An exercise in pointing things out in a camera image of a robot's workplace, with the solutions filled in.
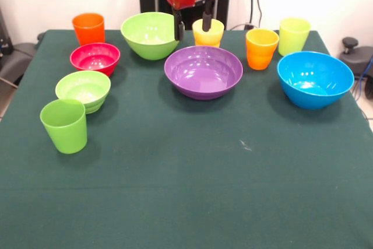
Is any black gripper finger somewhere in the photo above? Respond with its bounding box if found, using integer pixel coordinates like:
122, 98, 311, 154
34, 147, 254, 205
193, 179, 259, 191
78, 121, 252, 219
171, 7, 185, 42
203, 0, 213, 33

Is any green cup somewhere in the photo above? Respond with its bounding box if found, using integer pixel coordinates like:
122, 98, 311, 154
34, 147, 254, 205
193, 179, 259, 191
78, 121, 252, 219
39, 99, 88, 155

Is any large green bowl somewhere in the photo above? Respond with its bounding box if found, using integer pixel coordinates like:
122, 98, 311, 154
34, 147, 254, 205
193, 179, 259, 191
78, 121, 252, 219
120, 12, 185, 61

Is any purple bowl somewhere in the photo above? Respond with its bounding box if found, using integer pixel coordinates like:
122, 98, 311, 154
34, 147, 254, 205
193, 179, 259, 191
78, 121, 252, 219
163, 45, 244, 101

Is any orange cup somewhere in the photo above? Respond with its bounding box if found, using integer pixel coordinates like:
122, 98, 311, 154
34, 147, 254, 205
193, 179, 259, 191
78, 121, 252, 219
245, 28, 280, 71

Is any lime yellow cup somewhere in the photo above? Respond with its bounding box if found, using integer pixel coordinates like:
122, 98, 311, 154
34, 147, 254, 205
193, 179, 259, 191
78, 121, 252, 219
278, 17, 312, 57

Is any pink bowl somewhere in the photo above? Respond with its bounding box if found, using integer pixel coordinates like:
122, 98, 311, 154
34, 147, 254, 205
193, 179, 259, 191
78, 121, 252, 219
69, 42, 121, 78

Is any red-orange cup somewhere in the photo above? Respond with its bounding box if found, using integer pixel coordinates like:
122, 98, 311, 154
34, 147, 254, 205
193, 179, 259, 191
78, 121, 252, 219
72, 12, 105, 46

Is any small green bowl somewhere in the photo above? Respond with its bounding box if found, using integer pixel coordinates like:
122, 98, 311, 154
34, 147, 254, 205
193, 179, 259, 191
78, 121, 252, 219
55, 70, 112, 115

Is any blue bowl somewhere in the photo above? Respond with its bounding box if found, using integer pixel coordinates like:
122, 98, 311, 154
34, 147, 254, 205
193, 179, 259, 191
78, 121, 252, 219
276, 51, 355, 111

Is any dark green table cloth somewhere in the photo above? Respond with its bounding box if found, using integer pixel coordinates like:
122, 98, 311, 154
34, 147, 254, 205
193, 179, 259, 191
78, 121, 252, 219
0, 29, 373, 249

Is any black caster base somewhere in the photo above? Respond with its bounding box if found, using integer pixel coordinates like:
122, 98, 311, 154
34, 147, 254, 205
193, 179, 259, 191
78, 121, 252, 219
339, 37, 373, 71

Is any grey caster base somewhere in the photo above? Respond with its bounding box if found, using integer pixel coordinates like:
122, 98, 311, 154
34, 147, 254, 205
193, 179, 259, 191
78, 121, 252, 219
0, 42, 38, 86

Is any blue cable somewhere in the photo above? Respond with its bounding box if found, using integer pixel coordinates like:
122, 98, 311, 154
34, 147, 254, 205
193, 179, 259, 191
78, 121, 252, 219
353, 56, 373, 101

